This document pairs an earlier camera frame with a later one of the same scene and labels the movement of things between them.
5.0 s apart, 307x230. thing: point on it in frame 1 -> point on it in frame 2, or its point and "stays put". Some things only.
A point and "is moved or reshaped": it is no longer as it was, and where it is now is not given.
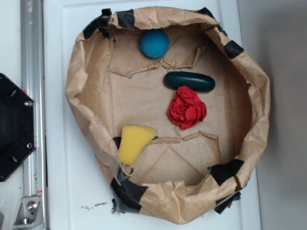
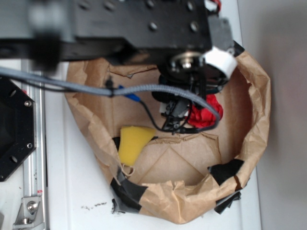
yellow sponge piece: [133, 138] stays put
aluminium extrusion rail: [32, 75] stays put
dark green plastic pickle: [202, 83] is moved or reshaped
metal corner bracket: [29, 215] stays put
